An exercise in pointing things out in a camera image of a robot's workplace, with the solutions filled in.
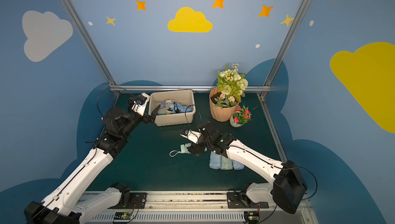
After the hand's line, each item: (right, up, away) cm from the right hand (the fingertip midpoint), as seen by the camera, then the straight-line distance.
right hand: (194, 136), depth 81 cm
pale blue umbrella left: (+12, -15, +4) cm, 19 cm away
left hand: (-21, +20, -11) cm, 31 cm away
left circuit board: (-34, -36, -9) cm, 51 cm away
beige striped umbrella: (-19, +20, +23) cm, 36 cm away
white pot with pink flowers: (+27, +9, +12) cm, 30 cm away
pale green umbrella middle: (+18, -16, +3) cm, 24 cm away
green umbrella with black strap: (-6, -10, +9) cm, 15 cm away
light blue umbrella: (-12, +15, +17) cm, 25 cm away
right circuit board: (+28, -38, -7) cm, 48 cm away
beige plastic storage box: (-8, +23, +28) cm, 37 cm away
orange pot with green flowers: (+19, +21, +14) cm, 32 cm away
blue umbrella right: (+23, -16, +2) cm, 28 cm away
